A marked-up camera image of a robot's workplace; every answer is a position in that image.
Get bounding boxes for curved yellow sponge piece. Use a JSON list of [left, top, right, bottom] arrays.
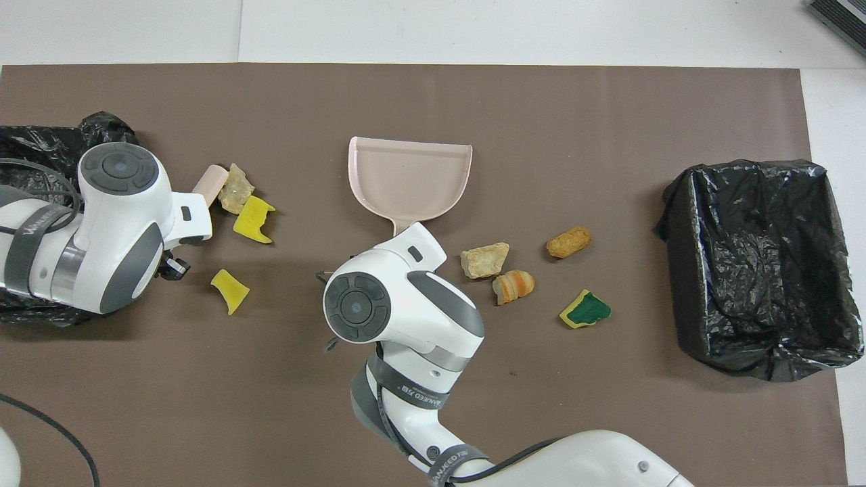
[[210, 269, 250, 316]]

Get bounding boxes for pale beige sponge piece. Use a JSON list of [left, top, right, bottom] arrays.
[[461, 242, 510, 280]]

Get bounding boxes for beige plastic dustpan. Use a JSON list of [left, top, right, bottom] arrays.
[[348, 136, 474, 237]]

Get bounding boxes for crumpled black bag bin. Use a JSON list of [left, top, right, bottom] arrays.
[[0, 112, 139, 329]]

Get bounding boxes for cream crumbly sponge piece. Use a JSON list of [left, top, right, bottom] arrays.
[[218, 163, 256, 215]]

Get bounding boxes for beige hand brush black bristles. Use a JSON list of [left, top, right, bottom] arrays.
[[191, 164, 229, 204]]

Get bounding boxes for open bin with black bag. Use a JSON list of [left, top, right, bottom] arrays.
[[653, 159, 865, 383]]

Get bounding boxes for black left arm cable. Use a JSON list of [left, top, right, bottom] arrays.
[[0, 394, 102, 487]]

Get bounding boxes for brown table mat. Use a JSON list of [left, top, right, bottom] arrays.
[[0, 64, 850, 487]]

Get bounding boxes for notched yellow sponge piece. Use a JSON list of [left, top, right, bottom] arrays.
[[233, 195, 276, 244]]

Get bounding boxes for green and yellow sponge piece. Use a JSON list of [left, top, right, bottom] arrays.
[[559, 289, 612, 330]]

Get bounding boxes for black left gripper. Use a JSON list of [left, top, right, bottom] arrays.
[[157, 252, 191, 279]]

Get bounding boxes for orange striped sponge piece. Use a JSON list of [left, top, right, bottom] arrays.
[[492, 270, 536, 306]]

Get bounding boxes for brown orange sponge piece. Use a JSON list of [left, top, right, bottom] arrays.
[[546, 226, 592, 259]]

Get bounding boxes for grey ribbed device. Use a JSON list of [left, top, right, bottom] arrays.
[[806, 0, 866, 58]]

